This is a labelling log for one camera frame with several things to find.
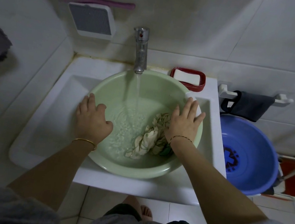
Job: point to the person's left hand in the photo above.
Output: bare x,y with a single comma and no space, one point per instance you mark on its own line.
92,123

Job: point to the person's bare foot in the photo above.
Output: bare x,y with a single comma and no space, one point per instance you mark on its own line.
146,212

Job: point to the red soap dish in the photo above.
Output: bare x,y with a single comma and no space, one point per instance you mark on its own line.
201,87

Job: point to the white wall box grey ribbed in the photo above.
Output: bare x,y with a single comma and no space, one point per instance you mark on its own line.
91,19

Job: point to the blue plastic basin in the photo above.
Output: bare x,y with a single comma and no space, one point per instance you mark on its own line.
253,151

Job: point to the person's dark shorts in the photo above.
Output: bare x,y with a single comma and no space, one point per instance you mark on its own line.
121,209

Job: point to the metal faucet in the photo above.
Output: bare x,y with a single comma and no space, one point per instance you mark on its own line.
140,55

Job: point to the person's left forearm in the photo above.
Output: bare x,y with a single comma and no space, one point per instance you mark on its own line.
50,171

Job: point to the person's right forearm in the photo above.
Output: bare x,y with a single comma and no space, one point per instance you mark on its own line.
218,193

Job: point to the light green plastic basin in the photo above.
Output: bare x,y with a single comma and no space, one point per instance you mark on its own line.
162,93

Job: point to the gold bangle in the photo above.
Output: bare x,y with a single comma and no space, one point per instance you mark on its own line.
83,140

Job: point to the white ceramic sink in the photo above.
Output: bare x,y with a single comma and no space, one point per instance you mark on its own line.
51,114

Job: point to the white soap bar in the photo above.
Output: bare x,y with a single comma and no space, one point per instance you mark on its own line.
187,76

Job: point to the dark grey cloth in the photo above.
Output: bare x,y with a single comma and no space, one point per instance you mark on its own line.
252,107

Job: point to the cream leaf-patterned clothes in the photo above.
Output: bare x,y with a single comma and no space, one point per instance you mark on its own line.
148,139

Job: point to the person's right hand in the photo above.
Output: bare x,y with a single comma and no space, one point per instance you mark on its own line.
185,122

